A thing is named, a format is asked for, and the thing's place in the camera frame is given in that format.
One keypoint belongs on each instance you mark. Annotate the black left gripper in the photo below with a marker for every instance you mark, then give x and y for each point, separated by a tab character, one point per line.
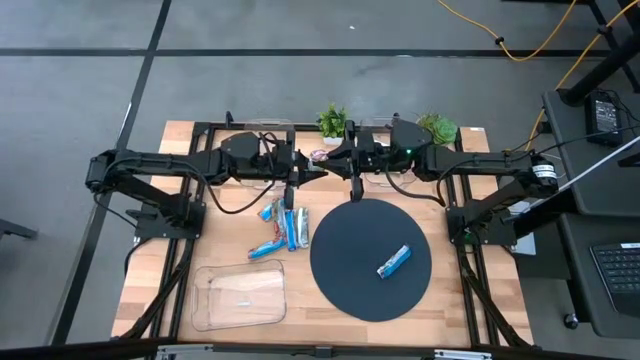
289	170

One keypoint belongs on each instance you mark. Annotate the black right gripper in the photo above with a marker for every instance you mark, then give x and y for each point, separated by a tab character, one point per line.
367	160

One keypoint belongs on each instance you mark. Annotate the green silver granola bar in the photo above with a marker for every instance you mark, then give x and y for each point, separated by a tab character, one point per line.
279	227
302	227

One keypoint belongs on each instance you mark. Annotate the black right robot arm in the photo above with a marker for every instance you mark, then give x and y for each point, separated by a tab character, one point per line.
475	162

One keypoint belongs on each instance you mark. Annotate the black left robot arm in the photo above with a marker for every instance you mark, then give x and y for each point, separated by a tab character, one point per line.
150	162

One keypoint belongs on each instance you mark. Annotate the clear plastic bin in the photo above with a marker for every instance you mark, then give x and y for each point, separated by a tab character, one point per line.
270	123
380	181
240	300

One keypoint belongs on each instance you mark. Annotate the leafy plant in white pot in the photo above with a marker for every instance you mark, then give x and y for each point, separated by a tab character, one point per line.
332	122

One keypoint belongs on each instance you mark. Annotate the succulent in triangle-patterned pot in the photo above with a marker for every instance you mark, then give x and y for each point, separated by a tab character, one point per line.
442	130

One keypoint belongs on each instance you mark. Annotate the round dark blue woven placemat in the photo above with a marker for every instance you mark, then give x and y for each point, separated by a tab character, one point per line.
350	280

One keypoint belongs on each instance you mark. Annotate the black silver pole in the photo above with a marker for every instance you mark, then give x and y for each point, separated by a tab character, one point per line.
540	212

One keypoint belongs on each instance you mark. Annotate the black power adapter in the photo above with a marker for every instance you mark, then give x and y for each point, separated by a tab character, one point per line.
604	117

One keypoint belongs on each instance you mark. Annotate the black stand leg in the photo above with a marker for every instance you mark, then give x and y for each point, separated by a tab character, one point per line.
600	70

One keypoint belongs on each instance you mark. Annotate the black desk with keyboard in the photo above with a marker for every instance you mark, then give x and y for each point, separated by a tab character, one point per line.
615	210

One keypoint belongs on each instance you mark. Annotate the black caster wheel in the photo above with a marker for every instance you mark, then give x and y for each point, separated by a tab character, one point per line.
571	321

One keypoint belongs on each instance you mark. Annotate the black keyboard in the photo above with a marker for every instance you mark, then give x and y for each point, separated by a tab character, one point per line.
620	275

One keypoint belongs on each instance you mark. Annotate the black chair leg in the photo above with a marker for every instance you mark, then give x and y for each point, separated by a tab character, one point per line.
15	230

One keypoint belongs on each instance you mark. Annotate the black aluminium table frame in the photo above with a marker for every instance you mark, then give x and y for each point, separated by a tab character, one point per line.
305	127

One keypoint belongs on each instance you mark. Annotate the silver aluminium bracket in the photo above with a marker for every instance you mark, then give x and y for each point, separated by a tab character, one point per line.
462	355
185	352

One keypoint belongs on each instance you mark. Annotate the black camera gantry frame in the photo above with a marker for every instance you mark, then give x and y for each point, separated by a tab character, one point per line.
100	350

